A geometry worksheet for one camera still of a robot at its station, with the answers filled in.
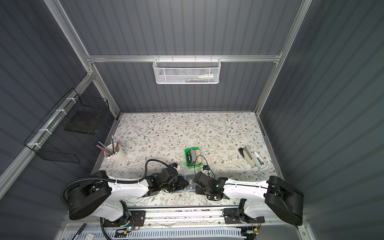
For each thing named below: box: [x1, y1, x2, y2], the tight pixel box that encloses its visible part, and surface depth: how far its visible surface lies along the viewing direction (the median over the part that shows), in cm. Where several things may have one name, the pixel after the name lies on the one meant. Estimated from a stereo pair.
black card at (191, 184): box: [186, 175, 196, 190], surface depth 86 cm
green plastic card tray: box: [185, 147, 203, 168], surface depth 93 cm
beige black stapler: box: [238, 146, 257, 168], surface depth 96 cm
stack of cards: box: [187, 149, 202, 166], surface depth 93 cm
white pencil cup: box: [104, 143, 128, 165], surface depth 91 cm
